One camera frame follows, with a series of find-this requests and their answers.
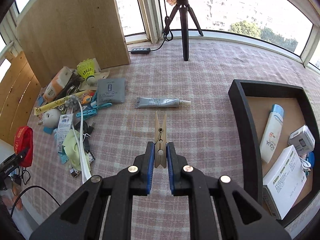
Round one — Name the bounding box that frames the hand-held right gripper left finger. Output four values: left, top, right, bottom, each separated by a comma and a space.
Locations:
29, 141, 155, 240

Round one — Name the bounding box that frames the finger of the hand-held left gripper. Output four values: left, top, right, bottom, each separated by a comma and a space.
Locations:
10, 149, 29, 167

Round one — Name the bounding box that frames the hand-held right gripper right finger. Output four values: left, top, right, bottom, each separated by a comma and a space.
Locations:
166, 142, 292, 240

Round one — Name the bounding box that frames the red cloth bag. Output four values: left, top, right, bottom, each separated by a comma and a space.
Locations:
14, 126, 34, 168

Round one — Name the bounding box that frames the wooden clothespin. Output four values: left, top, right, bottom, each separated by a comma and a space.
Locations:
154, 112, 167, 169

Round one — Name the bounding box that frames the black tray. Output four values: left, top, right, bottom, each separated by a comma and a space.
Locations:
228, 79, 320, 228

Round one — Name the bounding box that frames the white sunscreen tube blue cap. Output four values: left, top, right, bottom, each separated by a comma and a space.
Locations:
259, 104, 285, 164

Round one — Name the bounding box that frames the white printed box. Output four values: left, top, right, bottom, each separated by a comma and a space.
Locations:
262, 145, 308, 220

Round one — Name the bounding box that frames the grey small box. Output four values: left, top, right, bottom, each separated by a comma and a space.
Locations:
287, 125, 315, 155

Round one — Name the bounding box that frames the orange printed cloth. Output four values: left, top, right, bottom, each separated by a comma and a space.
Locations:
0, 177, 24, 212

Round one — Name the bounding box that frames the blue blister pack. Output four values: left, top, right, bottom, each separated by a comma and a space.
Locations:
56, 114, 74, 153

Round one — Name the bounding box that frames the green cleaning cloth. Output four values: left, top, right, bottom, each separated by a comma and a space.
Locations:
62, 129, 87, 171

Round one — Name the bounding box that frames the yellow patterned long packet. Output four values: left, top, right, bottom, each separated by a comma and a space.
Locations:
34, 90, 87, 116

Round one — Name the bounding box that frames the wooden slat panel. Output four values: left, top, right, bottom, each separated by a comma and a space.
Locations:
0, 51, 42, 146

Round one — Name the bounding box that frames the grey glue tube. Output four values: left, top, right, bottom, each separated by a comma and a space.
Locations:
135, 97, 192, 109

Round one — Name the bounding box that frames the orange tissue pack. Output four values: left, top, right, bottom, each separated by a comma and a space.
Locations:
43, 66, 78, 103

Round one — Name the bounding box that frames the grey foil packet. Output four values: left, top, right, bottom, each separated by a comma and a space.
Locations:
96, 78, 126, 106

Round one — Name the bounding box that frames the orange small toy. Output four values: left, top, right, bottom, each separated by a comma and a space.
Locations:
81, 94, 95, 105

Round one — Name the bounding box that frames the white paper packet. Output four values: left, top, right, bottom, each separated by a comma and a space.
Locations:
79, 70, 111, 91

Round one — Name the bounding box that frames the yellow shuttlecock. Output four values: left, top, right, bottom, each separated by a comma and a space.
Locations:
77, 58, 98, 86

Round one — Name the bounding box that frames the black power strip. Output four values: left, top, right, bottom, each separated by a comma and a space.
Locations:
128, 47, 152, 55

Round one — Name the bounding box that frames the light wooden board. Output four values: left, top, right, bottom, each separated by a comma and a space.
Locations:
15, 0, 132, 88

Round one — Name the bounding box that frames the black tripod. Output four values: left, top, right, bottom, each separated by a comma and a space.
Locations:
165, 0, 204, 61

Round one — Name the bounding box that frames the white flexible strap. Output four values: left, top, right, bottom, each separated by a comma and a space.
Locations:
71, 100, 93, 184

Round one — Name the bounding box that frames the black usb cable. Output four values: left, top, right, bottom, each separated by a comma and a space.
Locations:
74, 120, 96, 153

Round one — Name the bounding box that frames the grey pompom keychain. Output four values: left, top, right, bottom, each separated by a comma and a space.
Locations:
64, 95, 80, 109

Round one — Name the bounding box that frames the white charging cable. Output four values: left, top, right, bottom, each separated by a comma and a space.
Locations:
299, 155, 313, 173

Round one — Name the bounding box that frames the ring light cable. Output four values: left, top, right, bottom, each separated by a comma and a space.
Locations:
150, 0, 174, 52

